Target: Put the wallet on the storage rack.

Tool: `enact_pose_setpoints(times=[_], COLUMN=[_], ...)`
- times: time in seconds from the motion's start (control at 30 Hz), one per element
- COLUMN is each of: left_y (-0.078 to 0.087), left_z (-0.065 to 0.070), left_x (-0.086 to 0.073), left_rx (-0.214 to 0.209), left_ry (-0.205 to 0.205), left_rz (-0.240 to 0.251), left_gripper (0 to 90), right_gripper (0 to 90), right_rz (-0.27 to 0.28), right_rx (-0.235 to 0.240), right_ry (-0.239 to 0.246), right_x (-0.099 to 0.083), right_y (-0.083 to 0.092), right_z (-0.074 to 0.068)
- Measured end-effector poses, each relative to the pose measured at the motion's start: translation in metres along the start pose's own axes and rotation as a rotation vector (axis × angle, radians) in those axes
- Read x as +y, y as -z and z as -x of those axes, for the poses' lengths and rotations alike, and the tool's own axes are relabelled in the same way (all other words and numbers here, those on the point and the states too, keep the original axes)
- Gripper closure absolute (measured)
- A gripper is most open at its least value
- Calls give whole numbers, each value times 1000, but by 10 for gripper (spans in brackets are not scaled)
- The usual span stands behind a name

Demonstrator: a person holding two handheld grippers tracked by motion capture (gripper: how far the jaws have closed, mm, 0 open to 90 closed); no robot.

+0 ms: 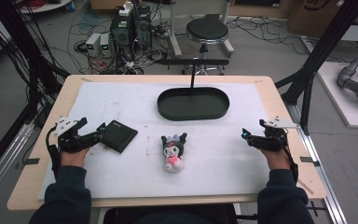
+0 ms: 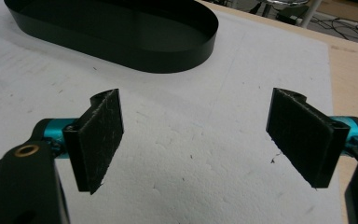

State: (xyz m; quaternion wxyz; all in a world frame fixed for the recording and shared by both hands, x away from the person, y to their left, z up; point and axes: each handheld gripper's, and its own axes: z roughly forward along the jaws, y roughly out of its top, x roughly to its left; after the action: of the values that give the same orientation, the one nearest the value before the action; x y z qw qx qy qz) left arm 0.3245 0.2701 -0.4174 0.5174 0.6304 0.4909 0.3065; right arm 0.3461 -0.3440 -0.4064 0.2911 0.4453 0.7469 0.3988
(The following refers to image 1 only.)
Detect grey power supply unit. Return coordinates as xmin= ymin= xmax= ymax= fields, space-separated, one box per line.
xmin=99 ymin=33 xmax=112 ymax=58
xmin=85 ymin=32 xmax=103 ymax=58

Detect black frame strut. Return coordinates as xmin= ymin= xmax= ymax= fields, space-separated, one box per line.
xmin=274 ymin=0 xmax=358 ymax=135

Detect black tape piece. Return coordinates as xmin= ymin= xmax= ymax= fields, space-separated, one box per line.
xmin=299 ymin=156 xmax=322 ymax=168
xmin=14 ymin=157 xmax=41 ymax=171

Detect cardboard box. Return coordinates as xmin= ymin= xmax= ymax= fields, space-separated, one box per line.
xmin=286 ymin=0 xmax=344 ymax=39

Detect black square wallet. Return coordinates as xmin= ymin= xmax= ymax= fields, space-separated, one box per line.
xmin=100 ymin=119 xmax=139 ymax=154

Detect black and pink plush toy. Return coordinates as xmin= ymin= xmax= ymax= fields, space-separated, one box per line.
xmin=160 ymin=133 xmax=188 ymax=175

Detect black oval tray with T-bar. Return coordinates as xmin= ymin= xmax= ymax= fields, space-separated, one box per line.
xmin=156 ymin=58 xmax=230 ymax=122

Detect right hand-held gripper cable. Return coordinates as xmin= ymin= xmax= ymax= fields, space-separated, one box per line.
xmin=278 ymin=133 xmax=300 ymax=185

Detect person's left hand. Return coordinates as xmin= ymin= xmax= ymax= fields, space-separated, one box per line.
xmin=60 ymin=147 xmax=91 ymax=169

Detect black cable bundle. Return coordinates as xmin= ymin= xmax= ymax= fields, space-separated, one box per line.
xmin=0 ymin=0 xmax=72 ymax=129

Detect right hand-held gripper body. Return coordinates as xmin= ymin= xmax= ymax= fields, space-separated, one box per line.
xmin=248 ymin=115 xmax=301 ymax=153

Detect tangle of floor cables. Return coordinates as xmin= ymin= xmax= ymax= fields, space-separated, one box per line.
xmin=50 ymin=6 xmax=187 ymax=76

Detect white table leg frame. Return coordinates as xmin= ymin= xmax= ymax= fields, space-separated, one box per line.
xmin=167 ymin=0 xmax=236 ymax=59

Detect left hand-held gripper cable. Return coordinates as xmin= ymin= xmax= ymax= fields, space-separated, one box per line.
xmin=45 ymin=123 xmax=62 ymax=179

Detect aluminium rail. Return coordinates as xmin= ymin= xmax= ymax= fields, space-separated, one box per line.
xmin=0 ymin=121 xmax=35 ymax=208
xmin=286 ymin=103 xmax=349 ymax=224

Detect white table mat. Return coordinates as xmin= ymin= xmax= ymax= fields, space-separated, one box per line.
xmin=36 ymin=81 xmax=270 ymax=201

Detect hand-held gripper cable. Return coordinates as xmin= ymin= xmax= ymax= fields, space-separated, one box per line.
xmin=278 ymin=133 xmax=300 ymax=185
xmin=45 ymin=123 xmax=62 ymax=179

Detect black computer tower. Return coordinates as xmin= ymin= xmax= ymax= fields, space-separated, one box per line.
xmin=132 ymin=5 xmax=153 ymax=49
xmin=109 ymin=12 xmax=135 ymax=62

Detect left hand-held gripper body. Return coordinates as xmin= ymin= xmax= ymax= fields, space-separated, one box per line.
xmin=53 ymin=116 xmax=103 ymax=154

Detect white power strip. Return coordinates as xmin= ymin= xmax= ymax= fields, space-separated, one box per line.
xmin=118 ymin=1 xmax=135 ymax=18

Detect black round stool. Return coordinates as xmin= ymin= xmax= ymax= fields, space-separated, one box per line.
xmin=181 ymin=17 xmax=230 ymax=77

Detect person's right hand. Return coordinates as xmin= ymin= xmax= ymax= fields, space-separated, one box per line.
xmin=259 ymin=147 xmax=292 ymax=172

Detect white platform board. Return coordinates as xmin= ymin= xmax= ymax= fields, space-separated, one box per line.
xmin=316 ymin=61 xmax=358 ymax=131

